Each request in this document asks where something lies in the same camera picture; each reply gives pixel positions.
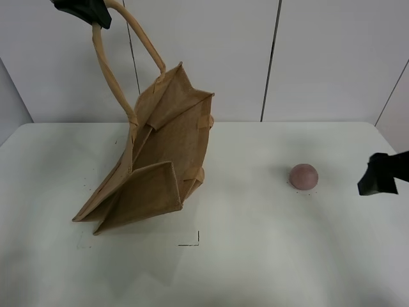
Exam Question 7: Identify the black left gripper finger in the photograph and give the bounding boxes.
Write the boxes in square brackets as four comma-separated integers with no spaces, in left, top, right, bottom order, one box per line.
[89,0,112,29]
[52,0,91,23]

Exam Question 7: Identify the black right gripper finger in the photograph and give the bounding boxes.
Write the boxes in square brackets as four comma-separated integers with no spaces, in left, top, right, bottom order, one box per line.
[378,153,408,194]
[357,153,389,196]

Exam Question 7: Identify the pink peach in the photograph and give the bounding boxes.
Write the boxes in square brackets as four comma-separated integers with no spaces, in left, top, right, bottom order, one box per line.
[289,164,319,191]

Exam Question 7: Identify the brown linen bag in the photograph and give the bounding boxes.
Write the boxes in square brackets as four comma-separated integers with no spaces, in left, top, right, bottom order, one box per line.
[74,1,214,234]

